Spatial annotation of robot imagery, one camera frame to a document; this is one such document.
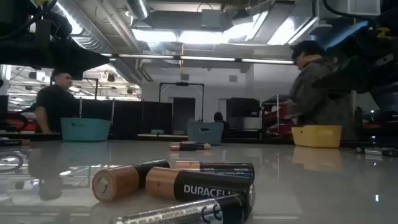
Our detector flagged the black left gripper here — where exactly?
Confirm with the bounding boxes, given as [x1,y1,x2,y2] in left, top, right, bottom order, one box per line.
[0,37,110,80]

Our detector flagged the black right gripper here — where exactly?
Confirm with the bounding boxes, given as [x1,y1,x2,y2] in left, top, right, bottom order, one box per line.
[312,29,398,101]

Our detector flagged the yellow plastic bin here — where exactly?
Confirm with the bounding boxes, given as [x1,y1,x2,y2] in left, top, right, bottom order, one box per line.
[291,124,343,149]

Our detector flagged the teal plastic bin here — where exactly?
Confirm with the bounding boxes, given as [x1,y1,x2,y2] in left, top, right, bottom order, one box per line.
[60,117,112,142]

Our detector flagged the slim black copper Duracell battery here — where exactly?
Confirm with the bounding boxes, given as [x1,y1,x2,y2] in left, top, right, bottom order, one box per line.
[174,161,256,181]

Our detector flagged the person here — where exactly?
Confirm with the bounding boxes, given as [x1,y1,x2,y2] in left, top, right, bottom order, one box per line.
[285,40,358,141]
[33,70,82,134]
[213,111,231,139]

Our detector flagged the black bottle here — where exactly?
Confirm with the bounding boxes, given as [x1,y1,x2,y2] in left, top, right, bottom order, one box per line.
[355,106,364,128]

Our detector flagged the dark machine red strip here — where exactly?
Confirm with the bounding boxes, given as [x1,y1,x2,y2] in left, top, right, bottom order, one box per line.
[362,109,398,130]

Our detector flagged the black partition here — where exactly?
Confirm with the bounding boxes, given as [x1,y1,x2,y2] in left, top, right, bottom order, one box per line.
[77,99,174,140]

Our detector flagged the metal rack red bins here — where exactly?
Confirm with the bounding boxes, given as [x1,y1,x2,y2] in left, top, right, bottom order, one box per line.
[261,94,295,141]

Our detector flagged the red low object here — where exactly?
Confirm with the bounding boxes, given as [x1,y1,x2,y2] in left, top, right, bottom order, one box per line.
[6,111,37,132]

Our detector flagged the black cabinet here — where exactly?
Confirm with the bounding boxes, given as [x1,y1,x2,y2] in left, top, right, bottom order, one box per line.
[226,97,261,127]

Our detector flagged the long ceiling light strip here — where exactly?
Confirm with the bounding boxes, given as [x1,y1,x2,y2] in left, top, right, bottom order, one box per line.
[118,54,295,65]

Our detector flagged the blue plastic bin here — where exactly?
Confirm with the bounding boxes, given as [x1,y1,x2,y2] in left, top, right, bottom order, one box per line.
[187,121,224,146]

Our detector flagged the black gantry frame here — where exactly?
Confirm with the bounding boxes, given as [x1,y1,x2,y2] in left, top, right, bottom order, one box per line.
[82,77,100,101]
[158,82,205,123]

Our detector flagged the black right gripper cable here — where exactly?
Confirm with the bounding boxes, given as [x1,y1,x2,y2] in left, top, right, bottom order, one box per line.
[322,0,382,22]

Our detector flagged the silver ventilation duct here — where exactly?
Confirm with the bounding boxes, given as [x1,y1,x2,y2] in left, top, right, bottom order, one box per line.
[126,0,150,20]

